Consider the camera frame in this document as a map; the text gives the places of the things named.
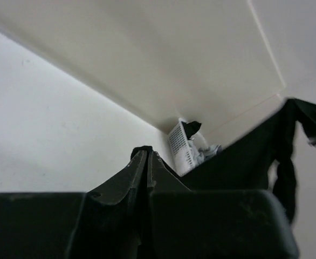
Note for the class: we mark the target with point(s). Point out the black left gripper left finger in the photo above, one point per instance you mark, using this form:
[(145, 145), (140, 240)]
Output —
[(71, 225)]

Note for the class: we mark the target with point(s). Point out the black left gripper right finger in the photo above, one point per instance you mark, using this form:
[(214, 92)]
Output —
[(214, 224)]

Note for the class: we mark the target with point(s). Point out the black tank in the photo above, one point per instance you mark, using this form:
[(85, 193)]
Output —
[(191, 128), (244, 165)]

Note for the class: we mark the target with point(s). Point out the grey crumpled tank top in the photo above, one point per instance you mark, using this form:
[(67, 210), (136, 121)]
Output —
[(200, 155)]

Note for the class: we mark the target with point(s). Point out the black tank top in basket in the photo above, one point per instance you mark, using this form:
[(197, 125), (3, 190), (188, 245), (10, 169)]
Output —
[(191, 128)]

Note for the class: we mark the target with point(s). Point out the white plastic laundry basket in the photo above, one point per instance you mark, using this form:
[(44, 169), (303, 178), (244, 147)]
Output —
[(181, 151)]

